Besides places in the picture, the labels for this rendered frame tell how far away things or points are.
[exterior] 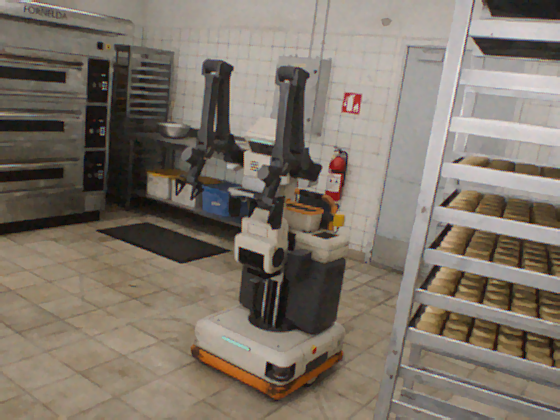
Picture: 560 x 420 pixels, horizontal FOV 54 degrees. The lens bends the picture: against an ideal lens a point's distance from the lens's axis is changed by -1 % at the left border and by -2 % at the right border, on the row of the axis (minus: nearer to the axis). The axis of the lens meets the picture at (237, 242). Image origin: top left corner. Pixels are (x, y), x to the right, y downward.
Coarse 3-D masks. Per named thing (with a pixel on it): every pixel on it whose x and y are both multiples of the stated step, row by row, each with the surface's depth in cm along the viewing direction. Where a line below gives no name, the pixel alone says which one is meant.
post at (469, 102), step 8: (472, 64) 141; (480, 64) 140; (464, 96) 143; (472, 96) 142; (464, 104) 143; (472, 104) 143; (464, 112) 144; (472, 112) 143; (456, 136) 146; (464, 136) 145; (456, 144) 146; (464, 144) 145; (456, 184) 148; (432, 264) 155; (416, 352) 162; (416, 360) 163; (408, 384) 165
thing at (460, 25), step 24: (456, 0) 100; (456, 24) 101; (456, 48) 101; (456, 72) 102; (432, 144) 107; (432, 168) 108; (432, 192) 108; (408, 264) 113; (408, 288) 114; (408, 312) 115; (384, 384) 121; (384, 408) 122
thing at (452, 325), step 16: (432, 320) 126; (448, 320) 127; (464, 320) 129; (480, 320) 129; (448, 336) 119; (464, 336) 119; (480, 336) 120; (496, 336) 126; (512, 336) 121; (528, 336) 123; (544, 336) 123; (512, 352) 113; (528, 352) 114; (544, 352) 116
